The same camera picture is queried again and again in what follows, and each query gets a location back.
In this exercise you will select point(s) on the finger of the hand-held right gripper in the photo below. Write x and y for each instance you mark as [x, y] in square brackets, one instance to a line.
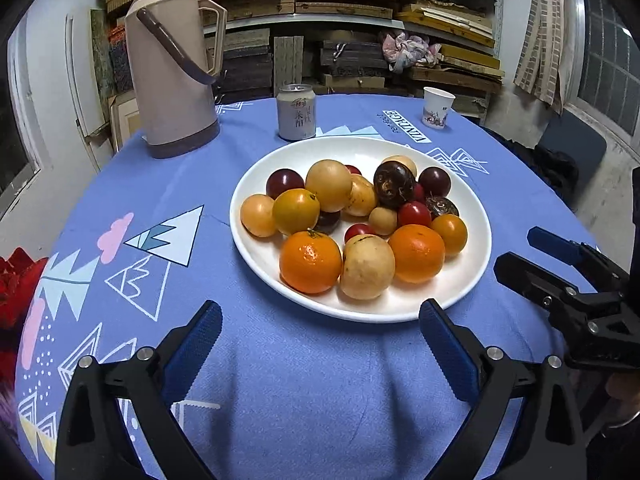
[552, 244]
[600, 325]

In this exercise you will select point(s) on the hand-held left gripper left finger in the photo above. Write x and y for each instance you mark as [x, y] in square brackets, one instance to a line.
[200, 345]

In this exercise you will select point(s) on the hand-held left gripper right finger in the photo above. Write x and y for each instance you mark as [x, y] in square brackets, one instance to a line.
[447, 350]

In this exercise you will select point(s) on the large orange tangerine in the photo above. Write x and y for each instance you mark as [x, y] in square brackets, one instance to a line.
[416, 252]

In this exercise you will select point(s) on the small orange tangerine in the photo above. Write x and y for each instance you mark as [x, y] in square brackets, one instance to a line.
[450, 235]

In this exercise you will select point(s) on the white oval plate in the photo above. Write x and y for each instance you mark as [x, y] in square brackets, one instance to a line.
[260, 255]

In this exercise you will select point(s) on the pale yellow pear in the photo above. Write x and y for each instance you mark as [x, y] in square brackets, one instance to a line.
[367, 266]

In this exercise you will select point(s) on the dark brown water chestnut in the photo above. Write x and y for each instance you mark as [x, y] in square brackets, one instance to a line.
[395, 184]
[442, 206]

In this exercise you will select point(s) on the dark purple plum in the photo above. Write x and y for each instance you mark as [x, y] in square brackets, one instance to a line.
[434, 181]
[285, 182]

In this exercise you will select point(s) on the orange tangerine with stem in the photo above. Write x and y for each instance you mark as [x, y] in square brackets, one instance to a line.
[310, 261]

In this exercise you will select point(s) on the smooth beige round fruit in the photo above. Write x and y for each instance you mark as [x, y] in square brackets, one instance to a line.
[328, 185]
[259, 215]

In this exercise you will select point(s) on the small beige longan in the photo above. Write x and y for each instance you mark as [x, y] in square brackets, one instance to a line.
[383, 220]

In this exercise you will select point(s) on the yellow-orange tangerine green stem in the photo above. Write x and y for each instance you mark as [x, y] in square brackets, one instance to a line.
[296, 211]

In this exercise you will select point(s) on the black bag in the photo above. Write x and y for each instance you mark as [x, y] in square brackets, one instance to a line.
[545, 170]

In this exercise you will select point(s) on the dark blue chair cushion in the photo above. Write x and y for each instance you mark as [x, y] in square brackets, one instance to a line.
[575, 145]

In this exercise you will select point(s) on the window with metal grille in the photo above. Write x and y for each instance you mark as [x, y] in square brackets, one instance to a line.
[610, 60]

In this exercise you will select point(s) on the printed paper cup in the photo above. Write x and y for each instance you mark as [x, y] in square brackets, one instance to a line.
[437, 107]

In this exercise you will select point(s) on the red cloth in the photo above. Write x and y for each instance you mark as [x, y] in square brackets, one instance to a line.
[17, 290]

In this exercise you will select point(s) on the checkered beige curtain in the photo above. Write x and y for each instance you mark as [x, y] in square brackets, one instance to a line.
[542, 35]

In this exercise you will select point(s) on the pink floral cloth bundle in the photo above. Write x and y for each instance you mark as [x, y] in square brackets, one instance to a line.
[410, 52]

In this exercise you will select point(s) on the silver drink can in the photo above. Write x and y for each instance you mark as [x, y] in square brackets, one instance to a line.
[296, 112]

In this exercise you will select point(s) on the beige thermos jug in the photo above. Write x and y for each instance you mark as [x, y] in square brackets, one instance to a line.
[170, 85]

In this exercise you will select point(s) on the white door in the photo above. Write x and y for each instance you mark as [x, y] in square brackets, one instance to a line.
[87, 85]

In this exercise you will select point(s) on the stack of patterned fabric boxes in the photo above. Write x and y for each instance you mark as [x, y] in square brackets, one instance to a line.
[117, 55]

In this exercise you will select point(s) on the white metal shelf rack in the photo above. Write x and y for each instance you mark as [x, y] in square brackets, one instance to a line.
[310, 19]

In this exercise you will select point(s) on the wooden picture frame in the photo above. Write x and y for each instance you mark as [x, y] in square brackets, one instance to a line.
[125, 120]

